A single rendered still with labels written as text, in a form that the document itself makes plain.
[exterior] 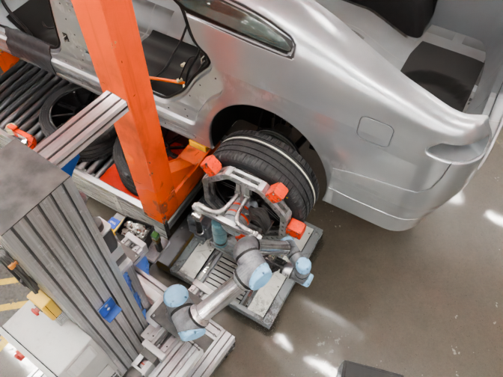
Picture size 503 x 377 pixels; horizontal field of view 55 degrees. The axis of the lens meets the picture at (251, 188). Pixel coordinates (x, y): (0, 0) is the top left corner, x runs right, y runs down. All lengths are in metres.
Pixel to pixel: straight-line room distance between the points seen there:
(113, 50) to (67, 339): 1.17
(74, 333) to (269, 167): 1.20
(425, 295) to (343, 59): 1.96
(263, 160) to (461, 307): 1.85
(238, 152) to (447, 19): 2.06
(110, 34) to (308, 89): 0.92
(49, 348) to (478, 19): 3.36
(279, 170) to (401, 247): 1.51
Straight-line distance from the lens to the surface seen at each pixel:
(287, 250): 2.41
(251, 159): 2.51
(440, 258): 3.79
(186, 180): 3.08
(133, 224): 3.08
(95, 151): 3.75
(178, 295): 2.30
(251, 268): 2.08
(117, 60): 2.09
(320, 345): 3.33
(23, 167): 1.57
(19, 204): 1.49
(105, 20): 1.97
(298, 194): 2.56
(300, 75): 2.30
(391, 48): 3.65
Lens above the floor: 3.16
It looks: 56 degrees down
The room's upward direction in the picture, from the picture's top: straight up
